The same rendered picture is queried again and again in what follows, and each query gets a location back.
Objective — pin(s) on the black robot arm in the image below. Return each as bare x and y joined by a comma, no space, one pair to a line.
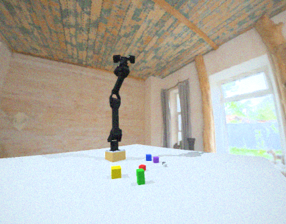
122,72

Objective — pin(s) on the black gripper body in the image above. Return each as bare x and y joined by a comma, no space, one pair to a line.
116,59

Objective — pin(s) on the purple cube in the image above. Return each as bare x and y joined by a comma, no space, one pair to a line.
155,160

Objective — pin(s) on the blue block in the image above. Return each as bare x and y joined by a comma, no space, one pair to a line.
148,157

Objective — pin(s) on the green block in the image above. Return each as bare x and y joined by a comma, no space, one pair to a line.
140,181
140,173

